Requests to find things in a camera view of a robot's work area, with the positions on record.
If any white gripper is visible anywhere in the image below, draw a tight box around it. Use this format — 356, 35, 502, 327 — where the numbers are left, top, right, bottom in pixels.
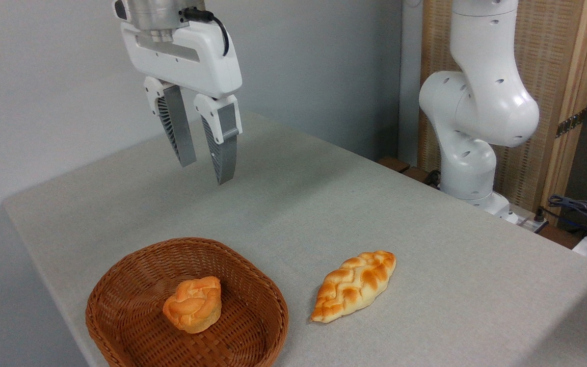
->
114, 0, 243, 185

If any blue-grey cable bundle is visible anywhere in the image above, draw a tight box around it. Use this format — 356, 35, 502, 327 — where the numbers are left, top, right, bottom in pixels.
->
547, 195, 587, 240

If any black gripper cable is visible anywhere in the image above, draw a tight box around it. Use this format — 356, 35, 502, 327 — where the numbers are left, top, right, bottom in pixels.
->
180, 7, 230, 57

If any grey fabric tablecloth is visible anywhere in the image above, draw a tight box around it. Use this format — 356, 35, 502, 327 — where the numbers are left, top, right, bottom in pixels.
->
2, 110, 587, 367

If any long braided bread loaf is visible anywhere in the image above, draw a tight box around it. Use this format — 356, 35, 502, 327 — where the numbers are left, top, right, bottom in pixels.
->
310, 250, 396, 324

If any dark metal screen hinge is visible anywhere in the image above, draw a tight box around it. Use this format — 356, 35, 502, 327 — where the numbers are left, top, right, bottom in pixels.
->
555, 108, 587, 139

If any round orange bread bun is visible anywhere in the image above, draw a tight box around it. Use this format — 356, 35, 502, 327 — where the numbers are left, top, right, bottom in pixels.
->
163, 276, 222, 334

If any brown wooden base board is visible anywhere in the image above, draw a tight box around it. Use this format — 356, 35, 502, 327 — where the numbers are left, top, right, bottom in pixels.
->
377, 156, 442, 188

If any brown woven wicker basket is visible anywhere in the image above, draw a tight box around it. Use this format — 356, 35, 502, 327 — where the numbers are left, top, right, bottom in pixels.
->
86, 237, 289, 367

